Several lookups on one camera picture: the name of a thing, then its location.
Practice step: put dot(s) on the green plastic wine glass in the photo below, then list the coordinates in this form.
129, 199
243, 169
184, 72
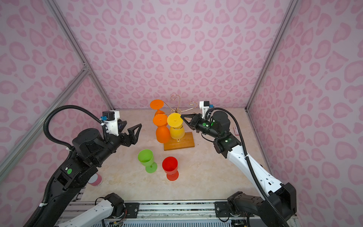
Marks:
146, 158

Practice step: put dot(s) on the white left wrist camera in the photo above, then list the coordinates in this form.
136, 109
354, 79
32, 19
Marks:
113, 122

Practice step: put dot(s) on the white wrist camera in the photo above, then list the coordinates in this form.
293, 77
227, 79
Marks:
113, 122
205, 106

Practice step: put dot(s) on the pink white tape roll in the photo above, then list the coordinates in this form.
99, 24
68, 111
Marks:
95, 180

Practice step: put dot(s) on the yellow plastic wine glass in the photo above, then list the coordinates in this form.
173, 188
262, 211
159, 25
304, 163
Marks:
175, 122

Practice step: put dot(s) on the wooden rack base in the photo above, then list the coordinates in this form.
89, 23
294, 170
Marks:
185, 142

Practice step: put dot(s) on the orange wine glass front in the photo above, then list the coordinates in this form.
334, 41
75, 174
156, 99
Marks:
162, 132

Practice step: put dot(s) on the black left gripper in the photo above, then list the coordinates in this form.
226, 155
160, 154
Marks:
126, 136

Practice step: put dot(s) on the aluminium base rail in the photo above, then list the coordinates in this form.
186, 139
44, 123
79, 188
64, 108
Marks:
185, 213

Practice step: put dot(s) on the orange wine glass rear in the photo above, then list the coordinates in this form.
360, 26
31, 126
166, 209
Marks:
157, 105

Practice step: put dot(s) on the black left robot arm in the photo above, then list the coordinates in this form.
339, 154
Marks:
89, 152

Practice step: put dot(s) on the red plastic wine glass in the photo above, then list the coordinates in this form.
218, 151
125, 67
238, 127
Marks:
170, 166

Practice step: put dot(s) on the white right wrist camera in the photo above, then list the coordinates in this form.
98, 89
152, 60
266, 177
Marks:
205, 106

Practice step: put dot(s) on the small pink white box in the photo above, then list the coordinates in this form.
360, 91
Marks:
236, 131

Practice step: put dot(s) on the orange wine glass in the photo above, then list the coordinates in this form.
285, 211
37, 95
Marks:
157, 105
162, 132

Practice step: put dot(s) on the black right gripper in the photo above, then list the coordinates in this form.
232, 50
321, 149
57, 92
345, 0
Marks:
195, 122

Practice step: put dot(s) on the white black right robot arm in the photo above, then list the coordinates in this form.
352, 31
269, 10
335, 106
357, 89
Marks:
276, 202

